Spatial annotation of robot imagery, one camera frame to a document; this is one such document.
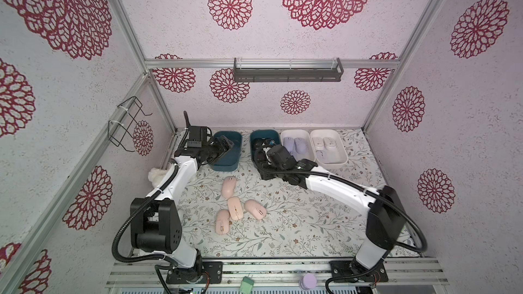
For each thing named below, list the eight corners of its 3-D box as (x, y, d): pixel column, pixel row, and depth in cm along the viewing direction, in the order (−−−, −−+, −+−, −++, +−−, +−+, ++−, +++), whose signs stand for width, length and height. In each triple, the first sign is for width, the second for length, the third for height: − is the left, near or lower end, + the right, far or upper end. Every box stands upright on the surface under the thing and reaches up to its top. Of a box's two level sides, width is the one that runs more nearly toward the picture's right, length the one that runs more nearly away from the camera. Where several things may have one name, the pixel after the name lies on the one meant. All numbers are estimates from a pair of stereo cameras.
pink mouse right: (241, 210, 91) (241, 207, 89) (247, 200, 94) (247, 197, 92) (262, 221, 88) (262, 219, 85) (268, 211, 91) (268, 208, 88)
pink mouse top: (221, 199, 95) (220, 196, 93) (223, 178, 102) (223, 175, 100) (235, 199, 95) (234, 196, 93) (236, 178, 102) (236, 175, 100)
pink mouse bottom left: (215, 234, 85) (214, 232, 82) (218, 212, 90) (217, 209, 88) (228, 234, 85) (227, 232, 82) (230, 212, 90) (230, 209, 88)
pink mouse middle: (232, 223, 88) (231, 220, 86) (227, 201, 94) (226, 198, 92) (245, 218, 89) (245, 216, 87) (239, 197, 95) (239, 195, 93)
